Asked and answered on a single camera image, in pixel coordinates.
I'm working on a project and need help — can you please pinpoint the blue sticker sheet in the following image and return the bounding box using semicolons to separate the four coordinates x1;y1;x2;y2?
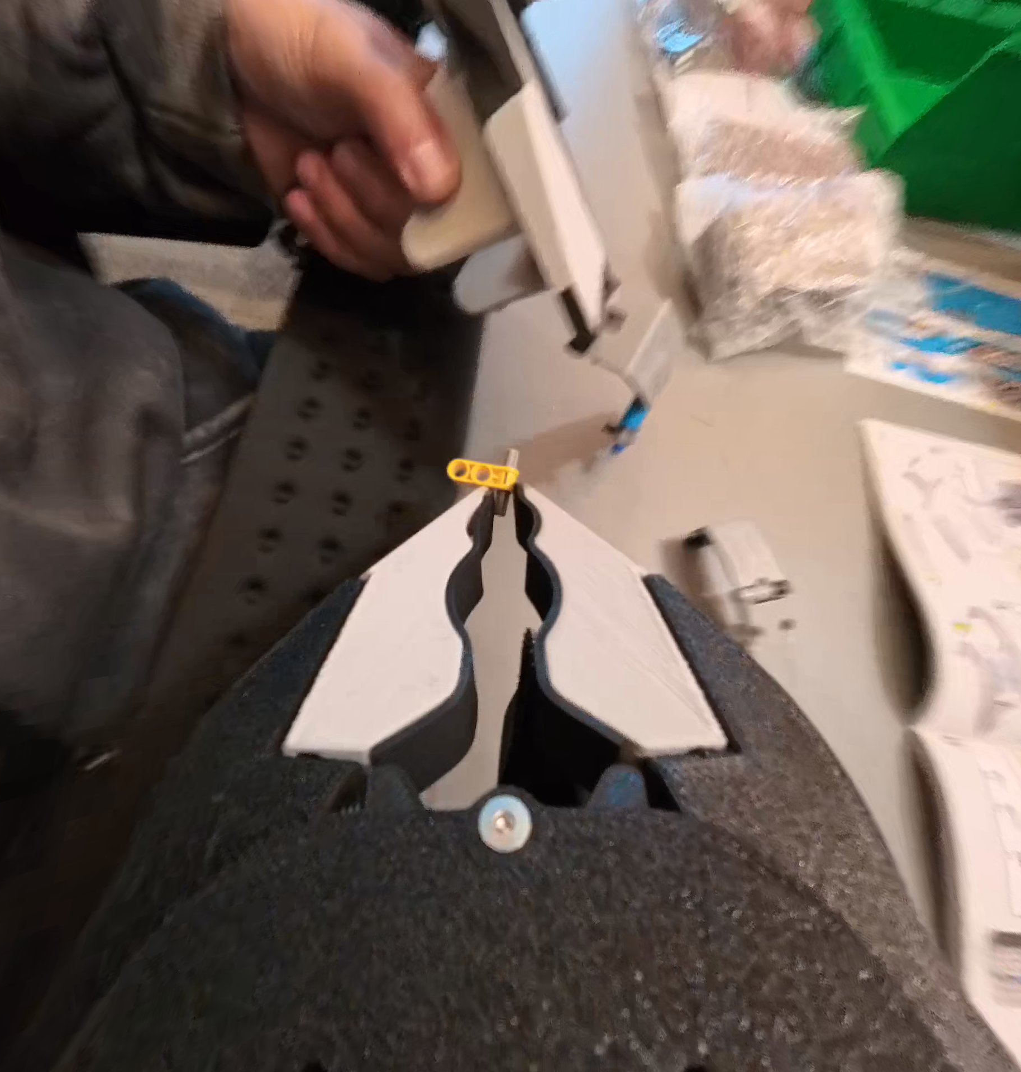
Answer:
846;251;1021;422

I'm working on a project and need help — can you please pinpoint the green storage bin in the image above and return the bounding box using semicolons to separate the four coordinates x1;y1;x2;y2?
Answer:
799;0;1021;237

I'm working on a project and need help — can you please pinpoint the grey toy panel assembly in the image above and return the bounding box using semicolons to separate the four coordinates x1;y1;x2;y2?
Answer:
586;300;689;474
682;519;792;639

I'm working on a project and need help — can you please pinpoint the white instruction booklet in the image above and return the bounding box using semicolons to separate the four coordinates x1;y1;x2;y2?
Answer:
858;419;1021;1065

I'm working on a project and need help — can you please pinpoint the yellow toy connector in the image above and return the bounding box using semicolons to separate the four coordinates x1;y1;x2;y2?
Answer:
445;449;522;516

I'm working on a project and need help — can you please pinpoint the person's left forearm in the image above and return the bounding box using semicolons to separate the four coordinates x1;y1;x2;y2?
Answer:
0;0;252;248

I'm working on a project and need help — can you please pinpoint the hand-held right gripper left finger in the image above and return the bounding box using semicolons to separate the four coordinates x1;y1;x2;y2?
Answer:
281;488;495;792

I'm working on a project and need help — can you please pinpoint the person's left hand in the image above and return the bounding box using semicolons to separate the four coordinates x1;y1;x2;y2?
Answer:
226;0;464;283

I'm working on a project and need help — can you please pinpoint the clear plastic bag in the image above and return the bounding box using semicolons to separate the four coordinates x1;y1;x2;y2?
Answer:
668;71;907;363
636;0;813;78

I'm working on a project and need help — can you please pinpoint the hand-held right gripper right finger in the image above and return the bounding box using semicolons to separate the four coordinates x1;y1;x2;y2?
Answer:
500;486;729;792

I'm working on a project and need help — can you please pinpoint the blue toy beam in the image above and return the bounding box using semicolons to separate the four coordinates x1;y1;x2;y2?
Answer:
607;395;652;457

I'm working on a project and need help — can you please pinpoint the grey desk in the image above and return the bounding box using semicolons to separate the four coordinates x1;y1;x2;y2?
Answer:
443;0;1021;1006

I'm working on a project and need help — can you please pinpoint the black perforated chair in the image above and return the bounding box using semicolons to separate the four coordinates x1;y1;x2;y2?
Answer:
142;251;488;713

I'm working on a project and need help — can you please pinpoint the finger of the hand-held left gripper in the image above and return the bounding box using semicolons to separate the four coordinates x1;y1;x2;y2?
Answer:
482;82;627;355

